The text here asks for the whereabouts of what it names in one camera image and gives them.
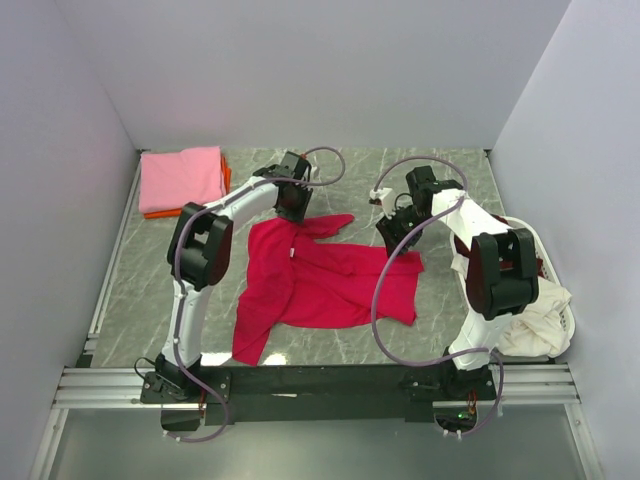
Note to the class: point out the aluminium frame rail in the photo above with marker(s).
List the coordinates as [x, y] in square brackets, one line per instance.
[514, 384]

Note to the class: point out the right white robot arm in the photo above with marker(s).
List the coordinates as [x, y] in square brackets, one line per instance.
[502, 270]

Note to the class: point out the folded orange t-shirt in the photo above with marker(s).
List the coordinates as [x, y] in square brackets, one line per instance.
[225, 175]

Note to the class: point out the cream white t-shirt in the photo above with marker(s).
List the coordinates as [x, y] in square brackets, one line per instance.
[537, 320]

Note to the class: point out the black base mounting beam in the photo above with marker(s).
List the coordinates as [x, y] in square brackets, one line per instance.
[306, 393]

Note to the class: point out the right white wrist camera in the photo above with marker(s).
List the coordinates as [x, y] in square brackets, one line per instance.
[384, 198]

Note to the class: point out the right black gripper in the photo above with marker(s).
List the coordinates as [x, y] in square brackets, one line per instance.
[388, 229]

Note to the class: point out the crimson red t-shirt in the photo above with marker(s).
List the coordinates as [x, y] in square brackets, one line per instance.
[296, 276]

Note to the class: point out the folded pink t-shirt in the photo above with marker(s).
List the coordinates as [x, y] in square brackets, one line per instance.
[177, 180]

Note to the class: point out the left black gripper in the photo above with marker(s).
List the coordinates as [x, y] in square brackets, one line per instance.
[298, 215]

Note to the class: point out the dark maroon t-shirt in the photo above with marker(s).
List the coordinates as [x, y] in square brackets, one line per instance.
[506, 245]

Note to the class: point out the white laundry basket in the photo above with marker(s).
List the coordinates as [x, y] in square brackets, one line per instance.
[550, 260]

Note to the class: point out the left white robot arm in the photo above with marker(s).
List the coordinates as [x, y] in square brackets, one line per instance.
[199, 256]

